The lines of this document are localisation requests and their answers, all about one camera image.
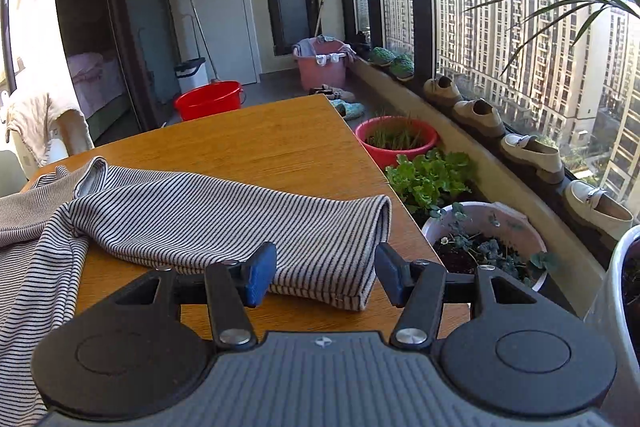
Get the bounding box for pink plastic tub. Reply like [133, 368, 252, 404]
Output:
[292, 38, 357, 92]

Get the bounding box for white pot with small plant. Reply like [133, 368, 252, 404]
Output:
[421, 201, 548, 293]

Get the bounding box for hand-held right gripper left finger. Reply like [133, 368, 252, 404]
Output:
[116, 241, 277, 351]

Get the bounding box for red pot with grass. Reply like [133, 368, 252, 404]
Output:
[355, 117, 440, 168]

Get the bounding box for grey and white laundry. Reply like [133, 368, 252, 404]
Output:
[292, 34, 357, 68]

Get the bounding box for green shoe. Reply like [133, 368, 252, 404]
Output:
[369, 47, 396, 68]
[389, 54, 416, 82]

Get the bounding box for green lettuce plant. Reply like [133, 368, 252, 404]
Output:
[384, 148, 476, 214]

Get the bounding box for dark framed glass door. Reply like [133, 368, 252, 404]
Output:
[262, 0, 318, 58]

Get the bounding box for teal slippers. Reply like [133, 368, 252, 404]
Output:
[330, 99, 366, 120]

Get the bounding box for mop with thin pole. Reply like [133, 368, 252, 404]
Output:
[189, 0, 223, 85]

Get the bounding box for red bucket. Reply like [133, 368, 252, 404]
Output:
[174, 80, 247, 122]

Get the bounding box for brown slippers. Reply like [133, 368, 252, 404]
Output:
[308, 84, 357, 104]

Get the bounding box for beige towel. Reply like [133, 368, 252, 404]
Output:
[5, 93, 96, 168]

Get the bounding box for tall white pot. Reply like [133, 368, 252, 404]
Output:
[582, 224, 640, 427]

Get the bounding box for bed with pink cover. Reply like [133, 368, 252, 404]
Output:
[67, 52, 126, 118]

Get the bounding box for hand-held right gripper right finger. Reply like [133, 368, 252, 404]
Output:
[374, 241, 532, 350]

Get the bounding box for beige shoe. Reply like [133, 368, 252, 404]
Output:
[564, 179, 635, 242]
[500, 133, 566, 185]
[423, 76, 463, 110]
[452, 98, 506, 138]

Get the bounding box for striped shirt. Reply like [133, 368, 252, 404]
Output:
[0, 157, 393, 427]

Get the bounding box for white trash bin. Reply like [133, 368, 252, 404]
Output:
[174, 57, 210, 95]

